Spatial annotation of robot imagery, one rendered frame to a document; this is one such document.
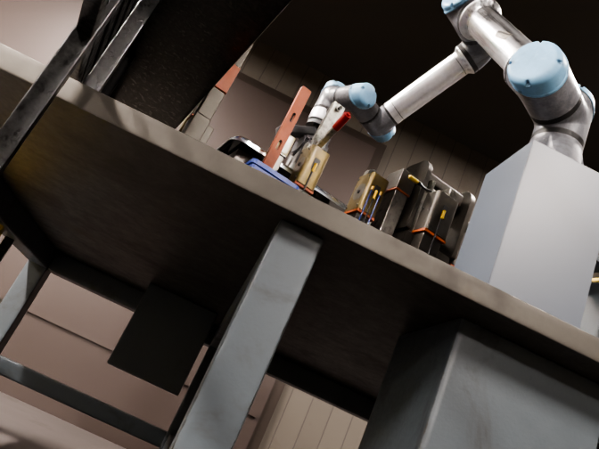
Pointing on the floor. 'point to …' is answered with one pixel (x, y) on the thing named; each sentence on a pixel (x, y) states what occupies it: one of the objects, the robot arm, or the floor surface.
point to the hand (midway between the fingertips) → (285, 175)
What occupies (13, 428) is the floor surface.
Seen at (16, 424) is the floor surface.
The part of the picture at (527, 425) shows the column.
